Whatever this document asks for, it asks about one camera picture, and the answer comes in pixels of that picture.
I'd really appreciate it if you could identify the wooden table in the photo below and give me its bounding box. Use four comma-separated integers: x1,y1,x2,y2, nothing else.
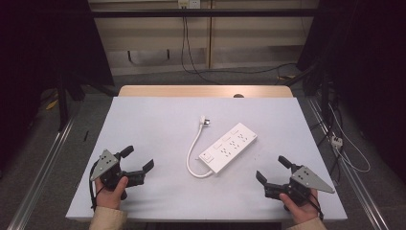
118,84,294,99

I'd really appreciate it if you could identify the white power strip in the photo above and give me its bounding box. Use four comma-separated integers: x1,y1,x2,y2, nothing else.
198,122,259,175

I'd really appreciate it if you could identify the white power strip cable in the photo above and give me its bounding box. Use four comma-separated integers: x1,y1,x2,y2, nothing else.
186,124,214,179

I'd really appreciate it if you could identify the thin white floor cable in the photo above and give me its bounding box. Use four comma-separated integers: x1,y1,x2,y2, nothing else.
327,103,372,174

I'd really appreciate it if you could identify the person's left hand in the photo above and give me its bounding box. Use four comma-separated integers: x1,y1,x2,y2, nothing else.
94,175,129,211

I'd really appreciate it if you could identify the black horizontal metal bar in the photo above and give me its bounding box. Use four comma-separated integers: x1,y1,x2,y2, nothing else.
89,8,320,19

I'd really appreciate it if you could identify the person's right hand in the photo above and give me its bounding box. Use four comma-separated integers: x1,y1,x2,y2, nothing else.
279,188,320,225

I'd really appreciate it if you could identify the white floor socket adapter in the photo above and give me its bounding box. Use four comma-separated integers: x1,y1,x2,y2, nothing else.
330,134,345,150

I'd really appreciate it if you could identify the white wall socket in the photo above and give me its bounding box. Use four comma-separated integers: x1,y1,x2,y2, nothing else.
177,0,202,10

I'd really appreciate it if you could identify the black hanging cable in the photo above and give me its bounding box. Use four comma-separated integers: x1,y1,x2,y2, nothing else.
180,15,299,86

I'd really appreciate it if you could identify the aluminium floor rail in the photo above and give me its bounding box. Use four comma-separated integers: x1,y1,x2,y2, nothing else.
6,116,79,230
306,96,390,230

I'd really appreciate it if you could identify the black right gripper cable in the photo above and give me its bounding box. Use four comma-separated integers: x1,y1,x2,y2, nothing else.
305,191,325,222

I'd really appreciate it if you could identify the black curtain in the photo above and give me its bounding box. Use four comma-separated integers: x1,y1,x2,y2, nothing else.
0,0,115,173
296,0,406,185

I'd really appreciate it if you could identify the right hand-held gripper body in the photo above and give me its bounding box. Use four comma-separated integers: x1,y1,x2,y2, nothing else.
263,165,336,206

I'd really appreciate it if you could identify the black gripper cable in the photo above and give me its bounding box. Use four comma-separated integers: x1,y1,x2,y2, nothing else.
88,161,105,213
305,191,325,222

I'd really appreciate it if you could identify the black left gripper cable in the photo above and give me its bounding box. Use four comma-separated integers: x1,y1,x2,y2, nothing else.
88,161,105,213

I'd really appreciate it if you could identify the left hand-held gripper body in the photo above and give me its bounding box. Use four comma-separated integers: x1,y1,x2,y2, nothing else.
90,149,147,201

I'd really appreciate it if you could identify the pale grey table mat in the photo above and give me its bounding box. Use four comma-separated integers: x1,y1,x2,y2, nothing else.
65,96,349,223

